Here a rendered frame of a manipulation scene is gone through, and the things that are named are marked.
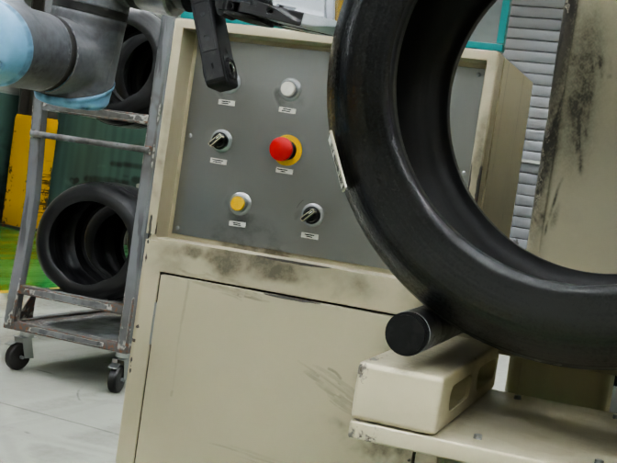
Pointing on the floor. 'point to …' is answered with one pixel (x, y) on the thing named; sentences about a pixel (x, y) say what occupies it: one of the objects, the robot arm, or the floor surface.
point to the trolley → (94, 215)
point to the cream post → (577, 185)
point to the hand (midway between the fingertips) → (340, 32)
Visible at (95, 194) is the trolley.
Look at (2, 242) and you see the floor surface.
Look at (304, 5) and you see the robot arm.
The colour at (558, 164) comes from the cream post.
